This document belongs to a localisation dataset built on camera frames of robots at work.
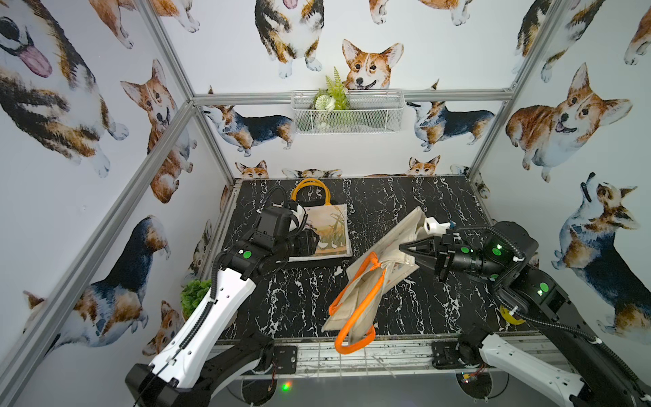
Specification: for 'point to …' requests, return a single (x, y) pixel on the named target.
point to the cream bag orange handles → (355, 309)
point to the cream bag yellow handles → (331, 224)
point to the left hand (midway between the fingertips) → (316, 234)
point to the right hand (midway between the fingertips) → (402, 251)
